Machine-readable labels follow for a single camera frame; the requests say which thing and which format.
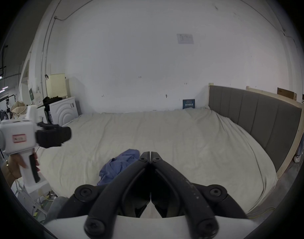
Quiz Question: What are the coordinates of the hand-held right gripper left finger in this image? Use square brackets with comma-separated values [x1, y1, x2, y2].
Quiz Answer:
[59, 152, 151, 239]

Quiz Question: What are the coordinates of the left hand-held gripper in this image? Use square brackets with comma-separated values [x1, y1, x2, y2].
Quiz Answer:
[0, 105, 72, 194]

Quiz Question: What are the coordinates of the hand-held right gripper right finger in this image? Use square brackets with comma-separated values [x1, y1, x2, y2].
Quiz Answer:
[151, 152, 247, 238]

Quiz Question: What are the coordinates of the person's left forearm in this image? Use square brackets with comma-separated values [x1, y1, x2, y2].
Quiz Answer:
[3, 167, 19, 187]

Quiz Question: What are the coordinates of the white washing machine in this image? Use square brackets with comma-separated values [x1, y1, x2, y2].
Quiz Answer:
[43, 96, 82, 125]

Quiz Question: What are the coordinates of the blue garment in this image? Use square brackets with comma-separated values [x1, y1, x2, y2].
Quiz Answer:
[97, 148, 140, 186]

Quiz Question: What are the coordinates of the pale yellow panel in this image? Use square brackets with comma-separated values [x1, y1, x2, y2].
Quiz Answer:
[46, 73, 68, 99]

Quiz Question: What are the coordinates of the bed with beige sheet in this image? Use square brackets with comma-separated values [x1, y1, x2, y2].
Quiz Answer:
[36, 107, 278, 219]

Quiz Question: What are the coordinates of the dark blue card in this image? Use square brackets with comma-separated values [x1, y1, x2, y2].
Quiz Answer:
[182, 99, 196, 110]

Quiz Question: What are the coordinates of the grey padded headboard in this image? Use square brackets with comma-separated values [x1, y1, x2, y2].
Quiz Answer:
[208, 83, 304, 179]

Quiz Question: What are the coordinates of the brown cardboard piece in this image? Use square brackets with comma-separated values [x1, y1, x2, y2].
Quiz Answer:
[277, 87, 297, 101]

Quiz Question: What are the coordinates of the yellow cable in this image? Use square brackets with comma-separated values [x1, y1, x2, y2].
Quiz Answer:
[246, 207, 276, 219]

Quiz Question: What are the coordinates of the paper sheet on wall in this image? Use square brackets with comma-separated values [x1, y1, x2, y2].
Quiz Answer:
[177, 33, 194, 44]

